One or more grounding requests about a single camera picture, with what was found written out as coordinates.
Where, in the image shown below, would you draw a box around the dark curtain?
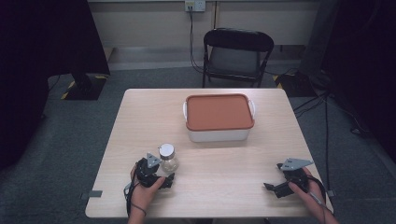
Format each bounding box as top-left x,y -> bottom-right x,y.
321,0 -> 396,163
0,0 -> 111,171

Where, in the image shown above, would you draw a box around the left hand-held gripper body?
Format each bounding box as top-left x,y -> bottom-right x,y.
134,151 -> 163,189

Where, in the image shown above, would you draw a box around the dark hair tie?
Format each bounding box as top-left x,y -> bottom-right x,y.
132,203 -> 148,217

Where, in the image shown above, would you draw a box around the hand-held gripper cable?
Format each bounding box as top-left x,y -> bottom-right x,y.
123,167 -> 140,218
305,175 -> 334,217

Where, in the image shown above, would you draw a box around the white wall socket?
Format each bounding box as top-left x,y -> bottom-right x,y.
184,0 -> 206,13

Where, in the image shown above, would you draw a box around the black stand base yellow stripes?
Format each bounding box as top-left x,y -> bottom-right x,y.
273,71 -> 318,98
60,72 -> 108,101

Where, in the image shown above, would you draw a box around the right hand-held gripper cable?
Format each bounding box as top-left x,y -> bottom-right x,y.
305,175 -> 334,217

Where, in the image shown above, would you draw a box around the person's left hand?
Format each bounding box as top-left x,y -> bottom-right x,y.
129,164 -> 166,216

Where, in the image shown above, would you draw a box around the person's right hand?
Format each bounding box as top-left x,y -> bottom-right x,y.
287,167 -> 329,218

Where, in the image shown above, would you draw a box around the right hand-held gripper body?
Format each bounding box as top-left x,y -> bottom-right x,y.
276,157 -> 314,191

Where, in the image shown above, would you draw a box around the glass jar with silver lid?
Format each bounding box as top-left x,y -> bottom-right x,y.
158,143 -> 180,173

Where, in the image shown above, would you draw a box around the black folding chair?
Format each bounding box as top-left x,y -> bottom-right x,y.
202,27 -> 276,89

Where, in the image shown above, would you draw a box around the white storage box orange lid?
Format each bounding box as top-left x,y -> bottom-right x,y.
182,92 -> 257,144

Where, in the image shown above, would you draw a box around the left hand-held gripper cable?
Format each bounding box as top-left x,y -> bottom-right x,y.
123,167 -> 140,218

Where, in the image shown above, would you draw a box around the black socket cable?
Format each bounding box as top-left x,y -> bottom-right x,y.
188,6 -> 205,75

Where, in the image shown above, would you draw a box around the black floor cable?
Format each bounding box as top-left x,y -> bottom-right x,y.
292,91 -> 327,119

